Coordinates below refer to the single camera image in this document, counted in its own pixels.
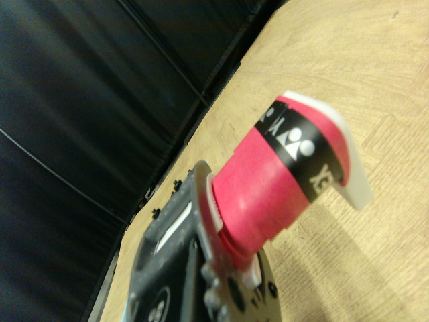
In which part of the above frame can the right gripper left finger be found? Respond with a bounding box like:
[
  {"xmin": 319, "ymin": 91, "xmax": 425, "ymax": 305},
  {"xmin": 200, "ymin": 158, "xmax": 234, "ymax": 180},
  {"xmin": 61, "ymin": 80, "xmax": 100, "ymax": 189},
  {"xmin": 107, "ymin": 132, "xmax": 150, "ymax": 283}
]
[{"xmin": 143, "ymin": 163, "xmax": 204, "ymax": 256}]

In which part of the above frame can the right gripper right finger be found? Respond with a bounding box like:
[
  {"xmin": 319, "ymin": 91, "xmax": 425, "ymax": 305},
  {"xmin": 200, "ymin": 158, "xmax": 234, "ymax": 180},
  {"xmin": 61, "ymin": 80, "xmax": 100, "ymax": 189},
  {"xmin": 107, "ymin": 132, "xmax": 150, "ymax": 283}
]
[{"xmin": 195, "ymin": 160, "xmax": 237, "ymax": 322}]

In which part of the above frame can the white scoop with red handle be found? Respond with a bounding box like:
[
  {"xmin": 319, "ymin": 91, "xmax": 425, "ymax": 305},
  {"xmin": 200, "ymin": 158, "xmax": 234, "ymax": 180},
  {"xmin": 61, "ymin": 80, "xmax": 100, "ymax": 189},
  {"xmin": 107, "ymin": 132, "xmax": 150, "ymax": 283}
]
[{"xmin": 208, "ymin": 89, "xmax": 373, "ymax": 290}]

